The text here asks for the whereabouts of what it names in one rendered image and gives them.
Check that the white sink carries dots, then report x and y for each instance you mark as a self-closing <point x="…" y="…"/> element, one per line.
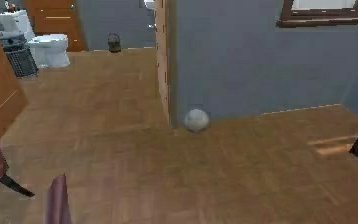
<point x="149" y="4"/>

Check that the brown framed window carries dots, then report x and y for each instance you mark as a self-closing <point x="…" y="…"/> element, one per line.
<point x="322" y="15"/>

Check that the dark mesh waste bin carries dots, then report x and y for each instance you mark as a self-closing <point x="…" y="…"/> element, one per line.
<point x="20" y="60"/>

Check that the brown wooden cupboard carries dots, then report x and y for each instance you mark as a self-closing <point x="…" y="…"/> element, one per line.
<point x="58" y="23"/>

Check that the small dark grey object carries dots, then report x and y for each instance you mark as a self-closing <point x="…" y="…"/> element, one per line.
<point x="114" y="42"/>

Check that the white toilet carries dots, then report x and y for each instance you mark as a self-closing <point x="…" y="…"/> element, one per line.
<point x="48" y="48"/>

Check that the grey white ball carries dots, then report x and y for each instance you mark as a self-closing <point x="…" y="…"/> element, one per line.
<point x="196" y="120"/>

